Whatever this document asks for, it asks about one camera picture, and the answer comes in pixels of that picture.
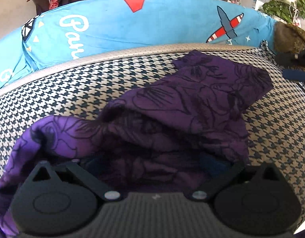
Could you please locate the purple floral garment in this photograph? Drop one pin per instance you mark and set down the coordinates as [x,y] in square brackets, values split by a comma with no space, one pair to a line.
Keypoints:
[169,136]

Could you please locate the blue printed sofa back cover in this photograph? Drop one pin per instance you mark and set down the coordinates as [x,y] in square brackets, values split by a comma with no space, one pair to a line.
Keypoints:
[91,27]

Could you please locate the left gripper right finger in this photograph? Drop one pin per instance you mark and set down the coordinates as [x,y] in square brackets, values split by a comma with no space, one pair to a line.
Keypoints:
[220,173]

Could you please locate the brown fur blanket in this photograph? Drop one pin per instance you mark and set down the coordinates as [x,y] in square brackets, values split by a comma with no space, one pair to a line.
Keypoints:
[288,38]

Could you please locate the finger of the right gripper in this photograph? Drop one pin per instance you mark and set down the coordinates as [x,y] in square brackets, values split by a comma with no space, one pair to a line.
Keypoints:
[294,75]
[291,60]

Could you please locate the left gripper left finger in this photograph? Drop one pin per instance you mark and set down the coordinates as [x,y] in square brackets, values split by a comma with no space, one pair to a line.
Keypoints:
[102,190]

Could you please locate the houndstooth sofa seat cover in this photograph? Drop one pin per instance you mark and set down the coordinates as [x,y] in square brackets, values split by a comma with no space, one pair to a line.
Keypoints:
[276,123]

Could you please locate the green potted plant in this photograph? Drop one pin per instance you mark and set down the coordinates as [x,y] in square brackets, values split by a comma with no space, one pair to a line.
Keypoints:
[286,2]

